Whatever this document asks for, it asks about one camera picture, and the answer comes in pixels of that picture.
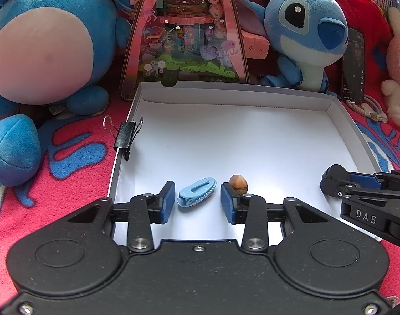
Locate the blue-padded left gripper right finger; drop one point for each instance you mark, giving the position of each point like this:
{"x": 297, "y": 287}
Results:
{"x": 253, "y": 212}

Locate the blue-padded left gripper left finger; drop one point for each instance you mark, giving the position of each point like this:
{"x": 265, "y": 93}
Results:
{"x": 142, "y": 211}

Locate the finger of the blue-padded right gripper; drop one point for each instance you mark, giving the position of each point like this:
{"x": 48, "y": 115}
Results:
{"x": 381, "y": 181}
{"x": 335, "y": 182}

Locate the brown hazelnut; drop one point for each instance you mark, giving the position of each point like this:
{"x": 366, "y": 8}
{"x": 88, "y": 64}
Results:
{"x": 239, "y": 184}

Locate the light blue hair clip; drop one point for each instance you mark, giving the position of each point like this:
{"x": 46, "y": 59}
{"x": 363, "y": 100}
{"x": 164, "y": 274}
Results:
{"x": 196, "y": 192}

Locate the white shallow cardboard box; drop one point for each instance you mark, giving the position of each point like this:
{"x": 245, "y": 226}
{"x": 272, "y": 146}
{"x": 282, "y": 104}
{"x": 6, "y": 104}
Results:
{"x": 280, "y": 140}

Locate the black binder clip on box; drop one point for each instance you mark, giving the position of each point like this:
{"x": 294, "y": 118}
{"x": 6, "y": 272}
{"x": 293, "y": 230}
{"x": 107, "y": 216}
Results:
{"x": 124, "y": 135}

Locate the pink cartoon fleece blanket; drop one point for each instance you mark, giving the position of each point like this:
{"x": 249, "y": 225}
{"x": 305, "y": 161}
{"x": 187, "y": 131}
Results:
{"x": 78, "y": 156}

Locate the pink bunny plush toy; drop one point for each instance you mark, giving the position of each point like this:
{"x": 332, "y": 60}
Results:
{"x": 391, "y": 88}

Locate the black smartphone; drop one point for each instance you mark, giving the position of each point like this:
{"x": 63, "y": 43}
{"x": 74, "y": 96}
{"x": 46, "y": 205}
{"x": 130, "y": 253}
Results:
{"x": 353, "y": 68}

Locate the Stitch plush toy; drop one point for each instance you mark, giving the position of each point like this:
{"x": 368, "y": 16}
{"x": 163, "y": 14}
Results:
{"x": 309, "y": 35}

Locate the pink triangular miniature house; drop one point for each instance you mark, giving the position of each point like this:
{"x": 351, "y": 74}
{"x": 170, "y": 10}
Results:
{"x": 199, "y": 40}

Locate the round blue plush toy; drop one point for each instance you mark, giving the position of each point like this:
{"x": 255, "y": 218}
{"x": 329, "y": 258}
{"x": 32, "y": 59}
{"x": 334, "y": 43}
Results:
{"x": 51, "y": 52}

